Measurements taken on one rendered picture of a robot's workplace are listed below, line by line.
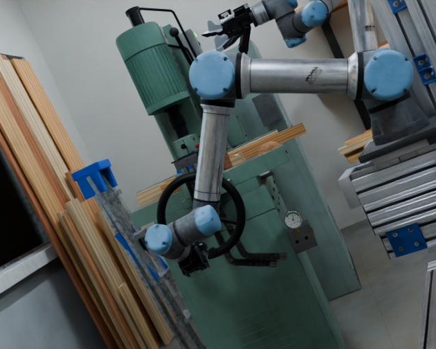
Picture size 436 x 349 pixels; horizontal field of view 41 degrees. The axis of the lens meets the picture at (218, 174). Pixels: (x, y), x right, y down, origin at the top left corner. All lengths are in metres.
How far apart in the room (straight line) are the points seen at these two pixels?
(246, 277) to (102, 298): 1.49
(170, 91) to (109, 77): 2.58
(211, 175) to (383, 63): 0.54
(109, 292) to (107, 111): 1.76
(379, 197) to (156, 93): 0.92
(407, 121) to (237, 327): 0.99
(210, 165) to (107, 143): 3.14
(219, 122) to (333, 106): 2.90
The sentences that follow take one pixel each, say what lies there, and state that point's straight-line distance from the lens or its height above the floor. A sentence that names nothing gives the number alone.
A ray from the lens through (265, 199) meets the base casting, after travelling 2.02.
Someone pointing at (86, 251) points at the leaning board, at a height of 0.75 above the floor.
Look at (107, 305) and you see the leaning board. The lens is 3.43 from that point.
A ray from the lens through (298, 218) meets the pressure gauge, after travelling 1.97.
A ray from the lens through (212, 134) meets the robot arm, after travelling 1.59.
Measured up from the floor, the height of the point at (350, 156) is 0.54.
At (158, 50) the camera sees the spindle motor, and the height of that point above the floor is 1.39.
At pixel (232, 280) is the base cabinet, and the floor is 0.53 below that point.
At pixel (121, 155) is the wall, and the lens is 4.67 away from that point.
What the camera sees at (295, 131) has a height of 0.92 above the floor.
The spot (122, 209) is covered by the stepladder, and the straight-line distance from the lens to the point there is 3.04.
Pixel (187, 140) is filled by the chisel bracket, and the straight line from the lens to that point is 2.14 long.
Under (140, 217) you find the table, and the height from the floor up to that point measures 0.87.
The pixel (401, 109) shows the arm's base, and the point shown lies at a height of 0.89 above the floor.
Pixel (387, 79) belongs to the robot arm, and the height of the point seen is 0.97.
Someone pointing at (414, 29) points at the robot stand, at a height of 1.06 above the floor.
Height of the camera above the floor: 1.01
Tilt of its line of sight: 3 degrees down
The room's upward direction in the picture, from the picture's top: 24 degrees counter-clockwise
